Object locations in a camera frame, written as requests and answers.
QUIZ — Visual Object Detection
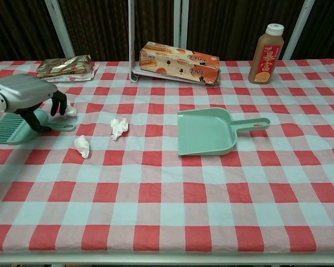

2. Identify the green plastic dustpan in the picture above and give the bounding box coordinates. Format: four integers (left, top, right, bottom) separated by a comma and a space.
177, 107, 271, 156

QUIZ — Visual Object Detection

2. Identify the white tissue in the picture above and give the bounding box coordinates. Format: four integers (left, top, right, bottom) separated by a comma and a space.
73, 135, 91, 159
64, 100, 78, 117
110, 117, 129, 141

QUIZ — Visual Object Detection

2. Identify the brown juice bottle white cap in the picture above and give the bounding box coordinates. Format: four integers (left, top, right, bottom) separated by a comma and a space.
248, 23, 284, 84

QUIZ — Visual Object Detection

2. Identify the gold foil snack package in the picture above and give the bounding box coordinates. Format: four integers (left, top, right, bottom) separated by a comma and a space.
36, 55, 93, 80

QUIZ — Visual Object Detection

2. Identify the white slanted frame bar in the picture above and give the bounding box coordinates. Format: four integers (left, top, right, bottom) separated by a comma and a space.
43, 0, 76, 58
283, 0, 316, 60

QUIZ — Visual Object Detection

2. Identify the white vertical frame bar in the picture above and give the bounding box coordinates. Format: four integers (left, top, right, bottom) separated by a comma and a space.
174, 0, 189, 48

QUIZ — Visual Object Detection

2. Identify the dark brown curtain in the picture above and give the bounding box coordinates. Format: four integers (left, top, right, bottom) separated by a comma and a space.
0, 0, 334, 64

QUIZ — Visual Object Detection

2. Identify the white L-shaped metal bracket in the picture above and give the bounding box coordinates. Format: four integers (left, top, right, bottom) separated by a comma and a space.
127, 0, 209, 86

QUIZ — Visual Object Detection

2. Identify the orange biscuit box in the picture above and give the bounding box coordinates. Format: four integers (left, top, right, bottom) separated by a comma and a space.
139, 41, 221, 86

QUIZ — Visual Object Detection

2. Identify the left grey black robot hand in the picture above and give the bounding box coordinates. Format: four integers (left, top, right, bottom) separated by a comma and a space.
0, 73, 67, 133

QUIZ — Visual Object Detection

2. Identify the red white checkered tablecloth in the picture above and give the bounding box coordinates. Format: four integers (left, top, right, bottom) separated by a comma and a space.
0, 59, 334, 256

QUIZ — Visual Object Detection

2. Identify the green plastic hand brush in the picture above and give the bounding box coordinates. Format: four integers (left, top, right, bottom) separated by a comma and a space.
0, 108, 76, 145

